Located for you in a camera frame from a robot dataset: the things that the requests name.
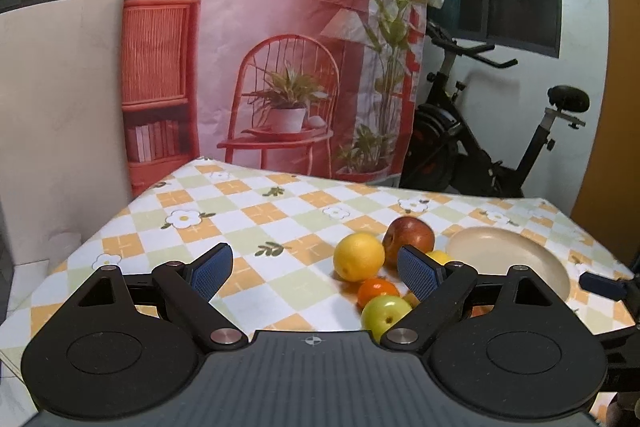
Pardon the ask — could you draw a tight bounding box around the green apple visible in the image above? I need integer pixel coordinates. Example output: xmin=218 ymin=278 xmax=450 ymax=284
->
xmin=361 ymin=296 xmax=412 ymax=343

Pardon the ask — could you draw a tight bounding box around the yellow lemon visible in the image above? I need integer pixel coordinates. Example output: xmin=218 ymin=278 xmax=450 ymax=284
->
xmin=333 ymin=232 xmax=385 ymax=282
xmin=426 ymin=251 xmax=452 ymax=265

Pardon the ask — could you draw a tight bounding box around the beige plate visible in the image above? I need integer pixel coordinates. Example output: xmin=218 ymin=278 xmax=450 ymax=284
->
xmin=446 ymin=227 xmax=570 ymax=300

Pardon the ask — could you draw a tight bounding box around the red apple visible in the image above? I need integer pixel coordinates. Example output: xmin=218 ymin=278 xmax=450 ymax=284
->
xmin=382 ymin=216 xmax=435 ymax=267

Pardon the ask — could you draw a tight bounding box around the small orange tangerine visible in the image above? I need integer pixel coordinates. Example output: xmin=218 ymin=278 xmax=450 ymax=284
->
xmin=357 ymin=277 xmax=399 ymax=310

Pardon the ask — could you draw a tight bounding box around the checkered floral tablecloth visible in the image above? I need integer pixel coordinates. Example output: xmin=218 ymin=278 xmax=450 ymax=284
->
xmin=1 ymin=157 xmax=627 ymax=372

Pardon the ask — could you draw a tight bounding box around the black exercise bike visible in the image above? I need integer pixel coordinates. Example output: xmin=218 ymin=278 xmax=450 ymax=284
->
xmin=399 ymin=20 xmax=590 ymax=198

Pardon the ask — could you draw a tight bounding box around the pink printed backdrop cloth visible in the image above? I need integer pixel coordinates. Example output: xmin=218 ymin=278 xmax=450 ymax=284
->
xmin=120 ymin=0 xmax=426 ymax=194

